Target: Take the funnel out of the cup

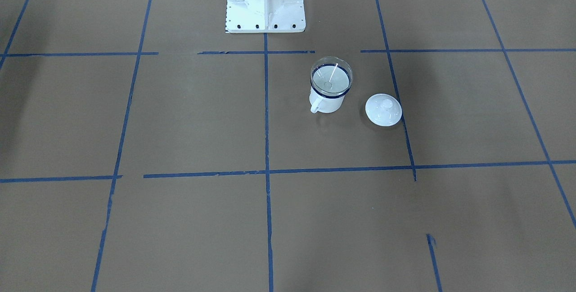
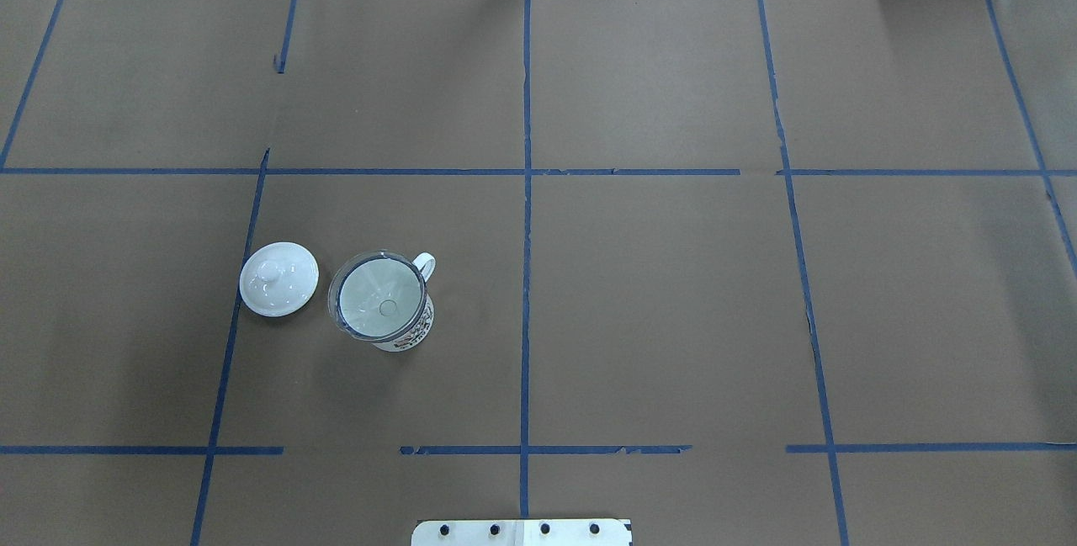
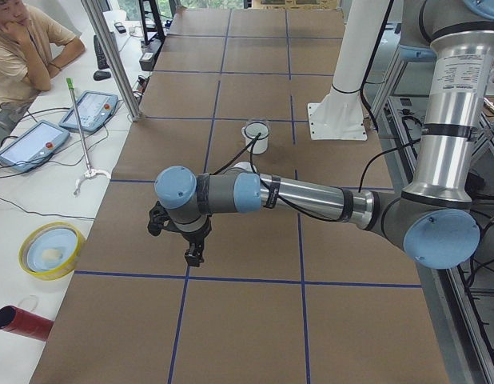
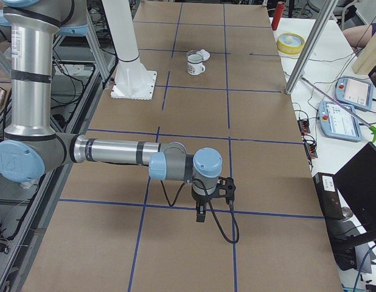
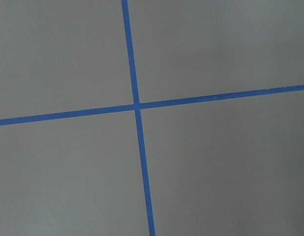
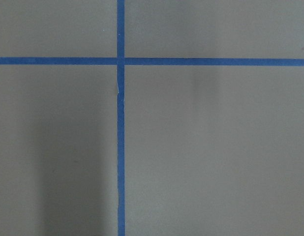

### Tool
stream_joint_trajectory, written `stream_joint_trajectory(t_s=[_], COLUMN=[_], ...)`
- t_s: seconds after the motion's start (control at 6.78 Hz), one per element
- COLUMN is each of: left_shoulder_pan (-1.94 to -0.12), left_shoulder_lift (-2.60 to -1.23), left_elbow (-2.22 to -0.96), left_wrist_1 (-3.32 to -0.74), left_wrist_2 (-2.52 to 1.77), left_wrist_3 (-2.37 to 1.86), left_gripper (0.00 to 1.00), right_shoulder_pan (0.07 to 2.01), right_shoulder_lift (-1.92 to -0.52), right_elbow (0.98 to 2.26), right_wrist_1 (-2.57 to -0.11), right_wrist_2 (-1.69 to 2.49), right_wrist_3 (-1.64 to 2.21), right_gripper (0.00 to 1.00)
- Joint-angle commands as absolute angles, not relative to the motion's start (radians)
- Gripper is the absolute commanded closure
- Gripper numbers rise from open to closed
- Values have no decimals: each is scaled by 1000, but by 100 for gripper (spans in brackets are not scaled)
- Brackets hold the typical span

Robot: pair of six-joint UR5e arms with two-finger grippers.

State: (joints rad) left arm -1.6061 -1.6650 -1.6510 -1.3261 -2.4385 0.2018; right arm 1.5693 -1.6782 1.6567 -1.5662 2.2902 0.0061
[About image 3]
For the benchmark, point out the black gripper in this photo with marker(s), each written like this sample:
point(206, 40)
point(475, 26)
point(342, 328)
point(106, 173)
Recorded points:
point(197, 235)

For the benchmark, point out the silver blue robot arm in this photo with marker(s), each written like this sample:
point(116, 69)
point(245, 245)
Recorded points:
point(430, 218)

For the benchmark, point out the white cup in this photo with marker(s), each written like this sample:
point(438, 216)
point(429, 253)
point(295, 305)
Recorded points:
point(256, 135)

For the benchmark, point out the reacher grabber stick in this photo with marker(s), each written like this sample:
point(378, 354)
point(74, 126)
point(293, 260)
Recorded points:
point(90, 172)

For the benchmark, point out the yellow rimmed bowl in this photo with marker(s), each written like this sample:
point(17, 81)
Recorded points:
point(51, 251)

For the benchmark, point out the far teach pendant tablet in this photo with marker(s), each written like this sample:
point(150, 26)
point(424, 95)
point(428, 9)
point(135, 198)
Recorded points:
point(95, 108)

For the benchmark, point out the teach pendant tablet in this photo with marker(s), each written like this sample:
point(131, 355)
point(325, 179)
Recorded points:
point(34, 147)
point(95, 108)

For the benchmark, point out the red cylinder tube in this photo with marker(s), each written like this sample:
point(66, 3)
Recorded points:
point(22, 322)

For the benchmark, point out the near teach pendant tablet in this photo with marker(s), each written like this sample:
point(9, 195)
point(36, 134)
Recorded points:
point(34, 147)

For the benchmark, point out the black computer mouse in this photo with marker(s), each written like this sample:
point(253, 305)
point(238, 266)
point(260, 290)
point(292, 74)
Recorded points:
point(100, 75)

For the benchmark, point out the black power box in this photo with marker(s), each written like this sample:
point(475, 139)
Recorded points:
point(149, 55)

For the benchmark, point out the black keyboard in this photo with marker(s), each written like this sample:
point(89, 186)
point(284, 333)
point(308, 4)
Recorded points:
point(100, 54)

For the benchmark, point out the seated person beige shirt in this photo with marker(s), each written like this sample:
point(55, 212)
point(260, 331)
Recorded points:
point(33, 50)

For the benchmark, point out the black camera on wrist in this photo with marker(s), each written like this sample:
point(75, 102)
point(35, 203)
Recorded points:
point(157, 219)

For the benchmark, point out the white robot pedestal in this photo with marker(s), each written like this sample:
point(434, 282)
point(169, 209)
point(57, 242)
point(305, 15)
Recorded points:
point(339, 116)

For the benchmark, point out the aluminium frame post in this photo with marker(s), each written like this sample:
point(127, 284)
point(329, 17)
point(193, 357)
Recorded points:
point(101, 29)

